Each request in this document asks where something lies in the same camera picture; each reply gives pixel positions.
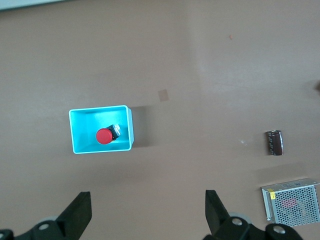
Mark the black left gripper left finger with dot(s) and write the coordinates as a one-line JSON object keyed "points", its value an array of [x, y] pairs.
{"points": [[75, 217]]}

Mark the cyan plastic box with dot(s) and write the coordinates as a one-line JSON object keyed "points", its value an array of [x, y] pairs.
{"points": [[80, 130]]}

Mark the red push button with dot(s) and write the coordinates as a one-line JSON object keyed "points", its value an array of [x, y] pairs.
{"points": [[103, 136]]}

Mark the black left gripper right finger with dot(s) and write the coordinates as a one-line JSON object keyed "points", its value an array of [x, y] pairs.
{"points": [[217, 215]]}

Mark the brown tape patch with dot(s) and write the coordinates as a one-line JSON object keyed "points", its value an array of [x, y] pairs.
{"points": [[163, 95]]}

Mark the metal mesh power supply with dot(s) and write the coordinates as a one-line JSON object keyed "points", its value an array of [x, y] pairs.
{"points": [[292, 202]]}

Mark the dark brown capacitor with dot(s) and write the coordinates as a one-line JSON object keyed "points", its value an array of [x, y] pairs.
{"points": [[275, 142]]}

